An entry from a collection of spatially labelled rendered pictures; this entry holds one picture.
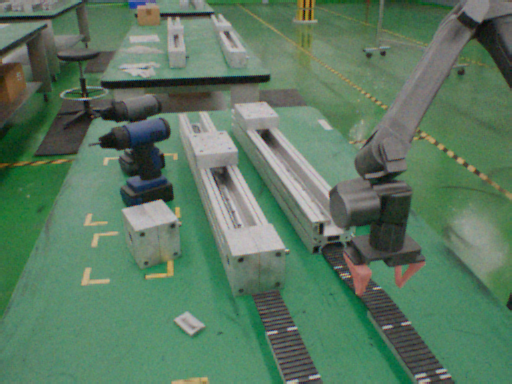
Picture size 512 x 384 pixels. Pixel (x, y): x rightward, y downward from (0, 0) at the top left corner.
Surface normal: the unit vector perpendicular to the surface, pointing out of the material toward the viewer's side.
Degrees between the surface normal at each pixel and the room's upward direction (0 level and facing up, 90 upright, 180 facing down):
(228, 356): 0
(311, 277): 0
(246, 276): 90
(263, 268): 90
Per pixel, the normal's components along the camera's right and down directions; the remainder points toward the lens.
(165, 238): 0.50, 0.39
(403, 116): 0.29, -0.48
